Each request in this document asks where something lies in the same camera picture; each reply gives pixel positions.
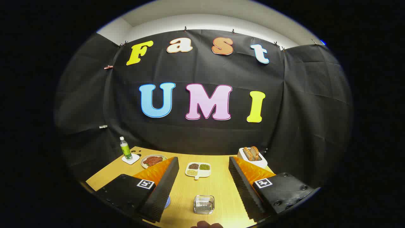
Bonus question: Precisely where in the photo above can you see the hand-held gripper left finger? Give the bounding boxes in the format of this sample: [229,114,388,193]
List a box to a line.
[95,156,179,223]

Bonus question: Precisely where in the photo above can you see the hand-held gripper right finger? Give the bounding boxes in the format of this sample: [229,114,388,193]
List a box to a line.
[228,156,317,222]

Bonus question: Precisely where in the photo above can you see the white toaster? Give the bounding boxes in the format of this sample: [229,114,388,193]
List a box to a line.
[237,146,268,169]

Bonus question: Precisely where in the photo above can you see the plate of steak food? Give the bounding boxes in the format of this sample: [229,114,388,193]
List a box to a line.
[140,154,167,169]

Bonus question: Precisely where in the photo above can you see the white divided bean dish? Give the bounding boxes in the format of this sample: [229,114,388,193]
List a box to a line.
[185,162,211,180]

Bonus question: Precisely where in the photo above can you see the white square coaster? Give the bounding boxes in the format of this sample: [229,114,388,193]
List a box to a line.
[121,153,141,165]

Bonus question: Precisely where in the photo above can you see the green label plastic bottle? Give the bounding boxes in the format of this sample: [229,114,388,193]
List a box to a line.
[120,136,133,160]

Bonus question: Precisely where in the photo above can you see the black backdrop cloth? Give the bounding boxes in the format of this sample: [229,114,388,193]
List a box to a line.
[54,29,353,190]

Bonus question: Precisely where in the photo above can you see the metal wire basket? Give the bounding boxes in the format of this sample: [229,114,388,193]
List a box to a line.
[193,195,215,215]

